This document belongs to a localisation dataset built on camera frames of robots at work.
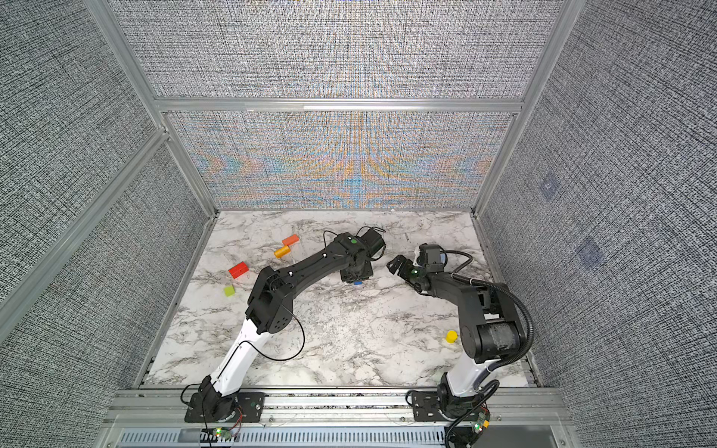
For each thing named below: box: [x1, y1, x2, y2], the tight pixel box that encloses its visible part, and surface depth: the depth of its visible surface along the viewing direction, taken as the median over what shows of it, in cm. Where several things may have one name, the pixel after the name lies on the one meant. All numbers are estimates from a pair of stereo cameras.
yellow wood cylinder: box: [445, 329, 459, 344], surface depth 85 cm
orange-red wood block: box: [281, 234, 300, 247], surface depth 112 cm
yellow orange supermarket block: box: [273, 244, 291, 259], surface depth 108 cm
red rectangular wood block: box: [227, 261, 250, 280], surface depth 102 cm
